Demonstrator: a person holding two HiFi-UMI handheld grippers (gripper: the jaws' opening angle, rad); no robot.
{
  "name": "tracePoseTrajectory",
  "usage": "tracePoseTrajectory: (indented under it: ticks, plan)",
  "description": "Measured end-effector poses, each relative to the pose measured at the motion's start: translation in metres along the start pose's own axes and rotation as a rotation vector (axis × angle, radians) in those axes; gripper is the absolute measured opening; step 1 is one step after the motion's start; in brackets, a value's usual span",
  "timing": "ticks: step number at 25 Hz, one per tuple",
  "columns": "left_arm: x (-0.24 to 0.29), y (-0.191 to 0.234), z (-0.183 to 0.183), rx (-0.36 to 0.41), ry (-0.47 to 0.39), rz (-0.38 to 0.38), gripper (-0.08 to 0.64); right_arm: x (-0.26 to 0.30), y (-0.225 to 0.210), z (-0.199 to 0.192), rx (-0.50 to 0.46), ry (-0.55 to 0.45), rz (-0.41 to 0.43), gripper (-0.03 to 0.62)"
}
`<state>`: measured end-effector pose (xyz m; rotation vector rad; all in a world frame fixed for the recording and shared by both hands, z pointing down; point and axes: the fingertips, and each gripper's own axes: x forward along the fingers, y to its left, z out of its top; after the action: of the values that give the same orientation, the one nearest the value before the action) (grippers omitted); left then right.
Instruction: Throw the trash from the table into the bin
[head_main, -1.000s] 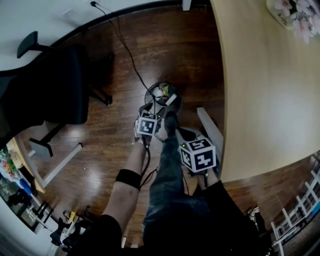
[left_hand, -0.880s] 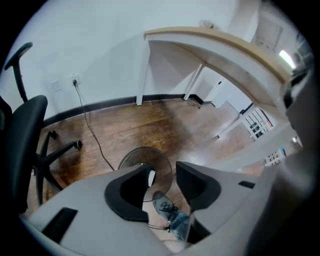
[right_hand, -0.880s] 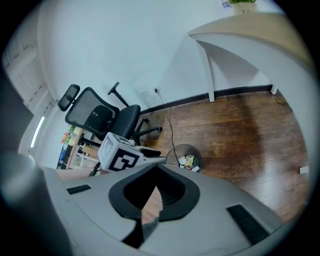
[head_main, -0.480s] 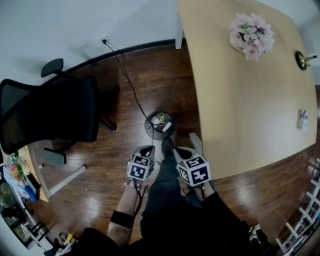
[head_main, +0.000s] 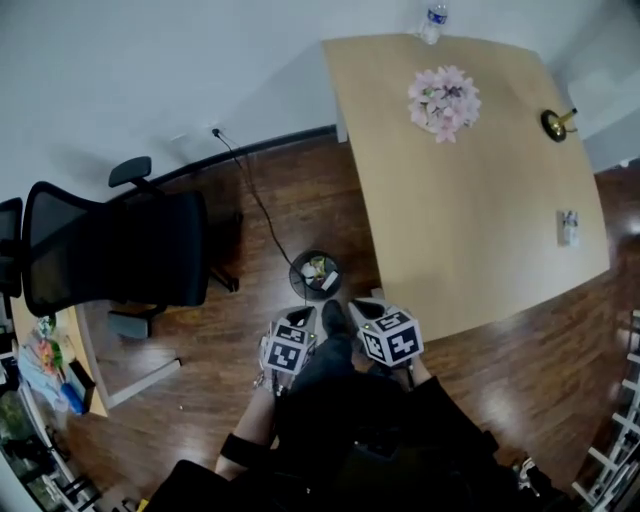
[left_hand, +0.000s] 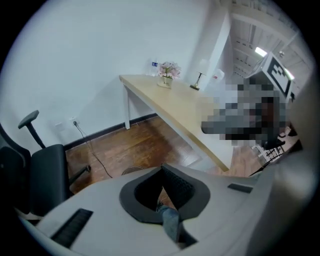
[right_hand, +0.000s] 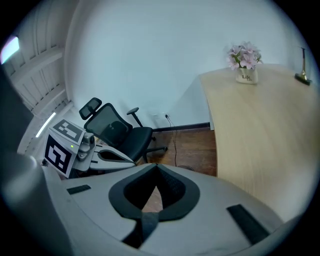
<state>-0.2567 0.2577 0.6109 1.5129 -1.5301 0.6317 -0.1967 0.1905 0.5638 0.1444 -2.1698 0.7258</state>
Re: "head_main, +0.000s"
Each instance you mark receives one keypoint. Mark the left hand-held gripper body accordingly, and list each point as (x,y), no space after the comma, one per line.
(285,355)

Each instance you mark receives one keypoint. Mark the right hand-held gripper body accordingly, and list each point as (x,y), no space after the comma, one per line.
(400,345)

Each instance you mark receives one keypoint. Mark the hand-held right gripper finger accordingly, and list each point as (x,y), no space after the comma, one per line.
(375,309)
(360,320)

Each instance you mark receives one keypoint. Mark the black round trash bin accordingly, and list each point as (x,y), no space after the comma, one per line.
(297,287)

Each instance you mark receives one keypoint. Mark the long white printed box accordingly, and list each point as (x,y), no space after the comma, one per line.
(330,281)

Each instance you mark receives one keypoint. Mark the white tissue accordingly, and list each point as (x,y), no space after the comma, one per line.
(308,271)

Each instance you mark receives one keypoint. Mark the small milk carton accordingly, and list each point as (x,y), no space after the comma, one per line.
(569,228)

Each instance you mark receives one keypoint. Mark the person's left forearm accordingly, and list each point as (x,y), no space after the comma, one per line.
(255,415)

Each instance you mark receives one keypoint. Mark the person's right forearm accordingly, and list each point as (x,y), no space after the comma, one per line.
(422,375)

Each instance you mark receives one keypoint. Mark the beige wooden table edge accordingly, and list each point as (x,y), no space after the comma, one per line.
(475,200)

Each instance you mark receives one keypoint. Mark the person's black top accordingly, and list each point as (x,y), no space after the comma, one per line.
(375,450)

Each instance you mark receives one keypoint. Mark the black office chair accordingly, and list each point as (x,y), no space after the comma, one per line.
(125,250)

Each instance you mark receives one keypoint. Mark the white shoe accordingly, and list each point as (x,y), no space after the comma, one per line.
(525,475)

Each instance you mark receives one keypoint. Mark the small white-legged desk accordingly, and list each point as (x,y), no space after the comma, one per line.
(100,390)

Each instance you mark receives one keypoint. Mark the black trouser legs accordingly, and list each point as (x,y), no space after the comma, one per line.
(550,492)

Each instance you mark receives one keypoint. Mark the pink flowers in white pot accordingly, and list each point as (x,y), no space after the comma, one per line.
(445,102)

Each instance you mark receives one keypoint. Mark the white shelf rack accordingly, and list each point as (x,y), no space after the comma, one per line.
(620,430)

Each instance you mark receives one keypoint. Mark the pile of colourful desk clutter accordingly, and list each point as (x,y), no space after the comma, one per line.
(45,355)

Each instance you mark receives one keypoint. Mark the white shade brass table lamp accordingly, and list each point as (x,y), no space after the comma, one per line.
(552,125)

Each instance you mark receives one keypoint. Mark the clear plastic water bottle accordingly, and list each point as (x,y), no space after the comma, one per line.
(434,22)

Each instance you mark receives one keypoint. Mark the white table frame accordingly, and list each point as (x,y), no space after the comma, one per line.
(342,131)

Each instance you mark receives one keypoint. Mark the white wall socket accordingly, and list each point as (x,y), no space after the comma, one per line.
(212,127)
(179,138)

